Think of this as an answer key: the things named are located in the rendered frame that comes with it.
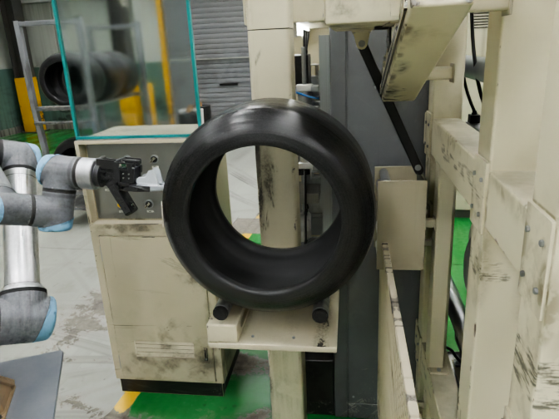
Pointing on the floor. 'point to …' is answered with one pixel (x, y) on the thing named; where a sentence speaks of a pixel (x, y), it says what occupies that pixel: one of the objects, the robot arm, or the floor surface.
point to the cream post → (277, 178)
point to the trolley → (57, 92)
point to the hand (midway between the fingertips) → (165, 188)
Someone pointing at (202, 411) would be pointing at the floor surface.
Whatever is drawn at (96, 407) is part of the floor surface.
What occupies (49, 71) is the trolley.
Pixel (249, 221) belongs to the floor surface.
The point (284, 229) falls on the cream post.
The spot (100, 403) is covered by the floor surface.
